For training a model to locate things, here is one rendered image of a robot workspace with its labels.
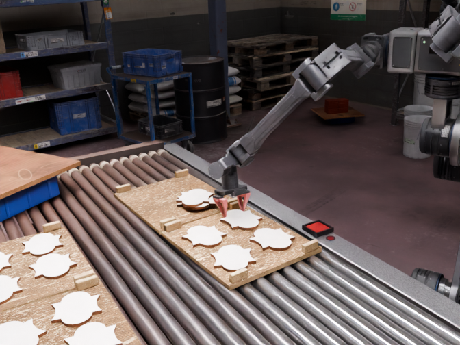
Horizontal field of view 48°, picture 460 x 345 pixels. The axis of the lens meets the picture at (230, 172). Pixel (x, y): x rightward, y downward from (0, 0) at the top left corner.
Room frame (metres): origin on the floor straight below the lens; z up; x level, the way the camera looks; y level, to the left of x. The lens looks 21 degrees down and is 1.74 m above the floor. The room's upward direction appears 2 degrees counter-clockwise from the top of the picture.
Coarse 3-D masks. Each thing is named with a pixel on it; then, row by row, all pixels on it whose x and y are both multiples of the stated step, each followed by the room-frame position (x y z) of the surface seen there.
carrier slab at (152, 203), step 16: (192, 176) 2.07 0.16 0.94; (128, 192) 1.92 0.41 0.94; (144, 192) 1.91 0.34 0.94; (160, 192) 1.90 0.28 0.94; (176, 192) 1.89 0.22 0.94; (128, 208) 1.79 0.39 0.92; (144, 208) 1.76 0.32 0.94; (160, 208) 1.75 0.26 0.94; (176, 208) 1.75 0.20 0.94; (208, 208) 1.73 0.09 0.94
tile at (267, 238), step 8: (256, 232) 1.51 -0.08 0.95; (264, 232) 1.50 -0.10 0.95; (272, 232) 1.50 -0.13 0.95; (280, 232) 1.50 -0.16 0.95; (256, 240) 1.45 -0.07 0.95; (264, 240) 1.45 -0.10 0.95; (272, 240) 1.45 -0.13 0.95; (280, 240) 1.44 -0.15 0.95; (288, 240) 1.44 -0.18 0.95; (264, 248) 1.41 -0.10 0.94; (272, 248) 1.41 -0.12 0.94; (280, 248) 1.40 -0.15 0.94
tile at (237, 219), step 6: (234, 210) 1.67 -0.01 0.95; (240, 210) 1.67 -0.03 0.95; (228, 216) 1.62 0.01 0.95; (234, 216) 1.62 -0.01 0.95; (240, 216) 1.62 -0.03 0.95; (246, 216) 1.62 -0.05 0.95; (252, 216) 1.62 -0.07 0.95; (258, 216) 1.62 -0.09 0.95; (228, 222) 1.58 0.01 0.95; (234, 222) 1.58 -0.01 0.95; (240, 222) 1.57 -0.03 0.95; (246, 222) 1.57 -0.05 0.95; (252, 222) 1.57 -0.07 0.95; (258, 222) 1.57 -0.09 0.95; (234, 228) 1.55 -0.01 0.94; (240, 228) 1.55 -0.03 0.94; (246, 228) 1.54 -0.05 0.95; (252, 228) 1.54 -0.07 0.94
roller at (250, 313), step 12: (96, 168) 2.26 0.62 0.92; (108, 180) 2.11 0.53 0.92; (180, 252) 1.46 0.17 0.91; (192, 264) 1.39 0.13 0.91; (204, 276) 1.32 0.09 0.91; (216, 288) 1.26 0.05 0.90; (228, 300) 1.20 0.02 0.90; (240, 300) 1.17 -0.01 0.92; (240, 312) 1.14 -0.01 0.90; (252, 312) 1.12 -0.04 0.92; (252, 324) 1.09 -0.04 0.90; (264, 324) 1.07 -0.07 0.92; (264, 336) 1.05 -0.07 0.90; (276, 336) 1.02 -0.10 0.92
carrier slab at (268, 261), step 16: (192, 224) 1.61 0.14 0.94; (208, 224) 1.60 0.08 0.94; (224, 224) 1.60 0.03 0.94; (272, 224) 1.58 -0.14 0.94; (176, 240) 1.49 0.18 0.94; (224, 240) 1.48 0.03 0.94; (240, 240) 1.48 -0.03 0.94; (304, 240) 1.46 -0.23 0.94; (192, 256) 1.39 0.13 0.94; (208, 256) 1.38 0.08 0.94; (256, 256) 1.37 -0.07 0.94; (272, 256) 1.37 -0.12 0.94; (288, 256) 1.36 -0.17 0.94; (304, 256) 1.37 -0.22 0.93; (208, 272) 1.31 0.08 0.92; (224, 272) 1.29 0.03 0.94; (256, 272) 1.28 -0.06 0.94
